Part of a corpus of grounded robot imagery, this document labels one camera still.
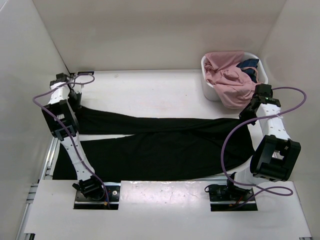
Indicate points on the dark blue garment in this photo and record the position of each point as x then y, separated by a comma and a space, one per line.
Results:
250, 67

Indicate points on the black trousers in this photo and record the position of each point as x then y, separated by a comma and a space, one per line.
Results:
139, 149

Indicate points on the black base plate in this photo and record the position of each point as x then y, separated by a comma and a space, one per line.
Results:
226, 198
98, 202

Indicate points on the blue white label sticker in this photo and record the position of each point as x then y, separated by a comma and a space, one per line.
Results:
85, 73

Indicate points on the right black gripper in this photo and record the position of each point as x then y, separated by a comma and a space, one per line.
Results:
243, 115

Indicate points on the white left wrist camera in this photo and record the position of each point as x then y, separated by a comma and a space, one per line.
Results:
76, 87

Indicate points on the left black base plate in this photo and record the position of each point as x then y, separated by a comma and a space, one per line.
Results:
98, 202

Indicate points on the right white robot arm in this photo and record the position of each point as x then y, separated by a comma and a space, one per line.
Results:
276, 155

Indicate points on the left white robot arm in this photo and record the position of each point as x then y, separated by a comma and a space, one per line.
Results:
60, 116

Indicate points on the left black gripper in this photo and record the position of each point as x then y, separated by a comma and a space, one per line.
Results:
78, 104

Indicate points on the aluminium frame rail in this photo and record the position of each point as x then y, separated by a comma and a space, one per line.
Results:
162, 179

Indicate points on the pink garment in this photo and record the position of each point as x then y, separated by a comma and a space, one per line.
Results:
234, 87

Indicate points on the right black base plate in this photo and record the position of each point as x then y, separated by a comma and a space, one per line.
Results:
226, 198

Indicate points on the white plastic basket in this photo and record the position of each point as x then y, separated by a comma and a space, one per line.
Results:
208, 89

